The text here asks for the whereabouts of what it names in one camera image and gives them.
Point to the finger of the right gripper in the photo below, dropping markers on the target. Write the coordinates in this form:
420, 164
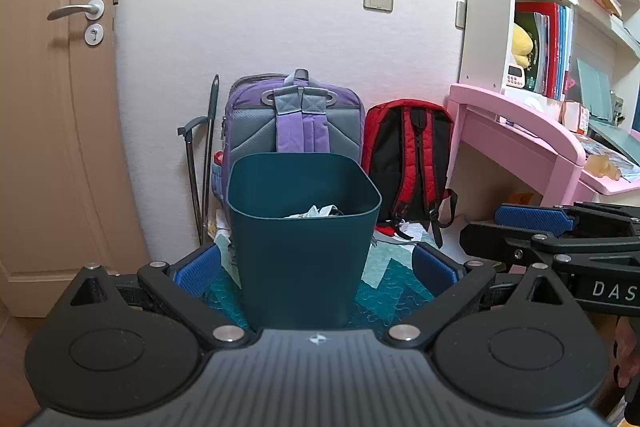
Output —
552, 220

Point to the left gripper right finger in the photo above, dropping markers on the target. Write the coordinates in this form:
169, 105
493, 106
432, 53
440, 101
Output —
434, 270

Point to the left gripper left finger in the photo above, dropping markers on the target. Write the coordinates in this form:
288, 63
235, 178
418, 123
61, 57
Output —
198, 270

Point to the teal plastic trash bin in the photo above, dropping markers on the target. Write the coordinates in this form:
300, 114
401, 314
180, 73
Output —
300, 273

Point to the white paper trash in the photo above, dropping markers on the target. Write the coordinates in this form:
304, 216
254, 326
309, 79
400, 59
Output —
315, 212

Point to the person's right hand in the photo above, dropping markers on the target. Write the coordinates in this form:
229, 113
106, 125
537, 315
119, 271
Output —
627, 352

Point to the teal white shaggy rug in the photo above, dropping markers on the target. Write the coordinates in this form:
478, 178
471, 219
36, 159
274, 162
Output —
387, 293

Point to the pink desk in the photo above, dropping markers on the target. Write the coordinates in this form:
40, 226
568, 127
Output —
501, 146

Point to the red black backpack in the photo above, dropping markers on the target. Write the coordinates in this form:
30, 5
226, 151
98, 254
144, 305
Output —
405, 153

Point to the small white clock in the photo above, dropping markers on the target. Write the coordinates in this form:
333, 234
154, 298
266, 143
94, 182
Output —
515, 76

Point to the beige wooden door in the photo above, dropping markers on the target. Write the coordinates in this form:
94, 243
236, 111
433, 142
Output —
66, 195

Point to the purple grey backpack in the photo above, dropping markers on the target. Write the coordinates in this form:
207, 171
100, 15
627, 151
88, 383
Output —
277, 113

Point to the yellow plush toy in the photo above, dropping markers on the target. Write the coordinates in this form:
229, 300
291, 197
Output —
522, 46

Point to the white bookshelf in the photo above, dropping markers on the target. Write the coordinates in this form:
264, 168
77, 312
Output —
607, 42

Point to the red folder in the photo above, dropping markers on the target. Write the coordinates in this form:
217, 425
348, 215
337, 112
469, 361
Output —
541, 22

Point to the silver door handle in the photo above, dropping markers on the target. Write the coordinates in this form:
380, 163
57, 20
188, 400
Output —
93, 11

